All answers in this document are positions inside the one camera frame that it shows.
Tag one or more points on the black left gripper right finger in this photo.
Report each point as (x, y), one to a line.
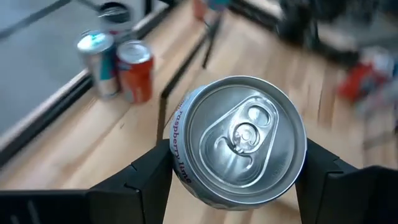
(348, 199)

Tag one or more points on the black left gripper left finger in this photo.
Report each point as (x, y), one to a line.
(124, 199)

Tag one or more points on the white red raspberry lime can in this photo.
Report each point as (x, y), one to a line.
(239, 140)

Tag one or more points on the silver palm print tall can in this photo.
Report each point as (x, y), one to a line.
(115, 12)

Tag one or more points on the black frame wooden shelf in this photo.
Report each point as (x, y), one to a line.
(161, 118)

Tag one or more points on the black aluminium table frame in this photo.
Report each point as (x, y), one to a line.
(46, 115)

